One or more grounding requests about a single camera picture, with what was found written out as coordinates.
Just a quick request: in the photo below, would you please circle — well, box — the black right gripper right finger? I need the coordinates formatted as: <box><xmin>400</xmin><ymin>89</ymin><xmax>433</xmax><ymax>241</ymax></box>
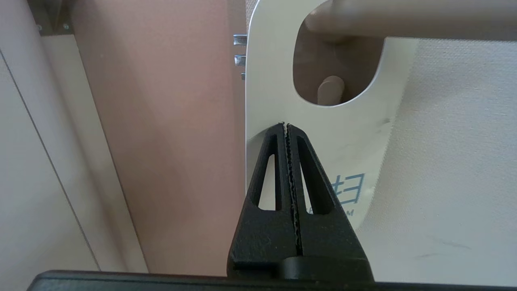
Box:
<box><xmin>286</xmin><ymin>123</ymin><xmax>374</xmax><ymax>280</ymax></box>

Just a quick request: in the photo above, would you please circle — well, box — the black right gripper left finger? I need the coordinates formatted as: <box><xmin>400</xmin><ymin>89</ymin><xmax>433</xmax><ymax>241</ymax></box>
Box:
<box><xmin>226</xmin><ymin>122</ymin><xmax>300</xmax><ymax>278</ymax></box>

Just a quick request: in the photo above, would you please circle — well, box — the white and blue door hanger sign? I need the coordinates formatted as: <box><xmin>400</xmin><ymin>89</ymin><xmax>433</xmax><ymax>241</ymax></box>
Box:
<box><xmin>244</xmin><ymin>0</ymin><xmax>420</xmax><ymax>232</ymax></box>

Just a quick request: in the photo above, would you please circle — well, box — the cream white door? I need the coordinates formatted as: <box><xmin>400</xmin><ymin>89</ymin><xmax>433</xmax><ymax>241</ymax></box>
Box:
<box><xmin>244</xmin><ymin>0</ymin><xmax>517</xmax><ymax>286</ymax></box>

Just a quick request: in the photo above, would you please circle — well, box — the beige metal door handle lever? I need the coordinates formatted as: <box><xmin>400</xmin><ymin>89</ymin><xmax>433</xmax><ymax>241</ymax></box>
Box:
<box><xmin>304</xmin><ymin>0</ymin><xmax>517</xmax><ymax>44</ymax></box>

